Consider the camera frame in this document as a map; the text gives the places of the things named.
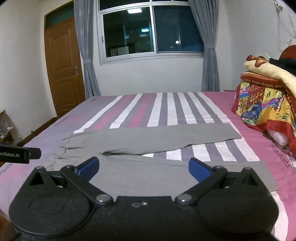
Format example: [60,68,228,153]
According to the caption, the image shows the colourful printed blanket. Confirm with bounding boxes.
[231,71,296,139]

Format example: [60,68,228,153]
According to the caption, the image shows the grey pants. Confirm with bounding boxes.
[43,123,279,200]

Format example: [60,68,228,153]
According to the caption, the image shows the dark red cushion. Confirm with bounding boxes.
[280,45,296,61]

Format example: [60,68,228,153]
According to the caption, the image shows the sliding glass window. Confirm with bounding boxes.
[98,0,205,65]

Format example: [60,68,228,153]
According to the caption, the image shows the cream printed blanket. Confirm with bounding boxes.
[244,55,296,93]

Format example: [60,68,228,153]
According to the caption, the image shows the striped pink bed sheet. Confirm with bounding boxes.
[0,91,296,241]

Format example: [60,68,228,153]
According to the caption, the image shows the transom window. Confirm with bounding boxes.
[45,1,75,30]

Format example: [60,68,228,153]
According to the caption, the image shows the wooden door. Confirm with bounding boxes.
[44,18,86,118]

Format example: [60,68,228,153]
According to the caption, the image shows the grey curtain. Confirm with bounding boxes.
[188,0,220,92]
[73,0,101,99]

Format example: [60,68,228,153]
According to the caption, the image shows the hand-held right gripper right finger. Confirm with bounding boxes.
[174,157,270,206]

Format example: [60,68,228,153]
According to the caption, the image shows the white wall cable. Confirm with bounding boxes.
[272,0,296,44]

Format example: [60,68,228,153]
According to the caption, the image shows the black cloth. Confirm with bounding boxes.
[269,57,296,76]

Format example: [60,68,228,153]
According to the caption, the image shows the white pillow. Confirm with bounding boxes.
[268,129,292,149]

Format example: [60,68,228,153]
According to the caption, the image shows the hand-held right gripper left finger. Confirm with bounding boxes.
[23,156,114,207]

